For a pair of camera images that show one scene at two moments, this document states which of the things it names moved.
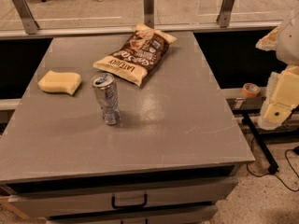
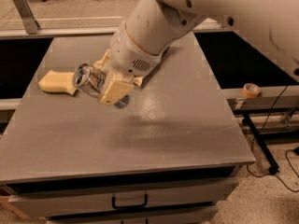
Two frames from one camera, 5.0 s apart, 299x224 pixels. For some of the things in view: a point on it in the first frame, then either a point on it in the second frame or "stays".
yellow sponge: x=60 y=81 stays
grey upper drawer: x=64 y=203 stays
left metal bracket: x=29 y=23 stays
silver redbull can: x=106 y=92 to x=89 y=79
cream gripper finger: x=281 y=98 to x=115 y=86
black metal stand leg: x=273 y=166 stays
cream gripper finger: x=269 y=43 to x=106 y=63
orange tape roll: x=250 y=90 stays
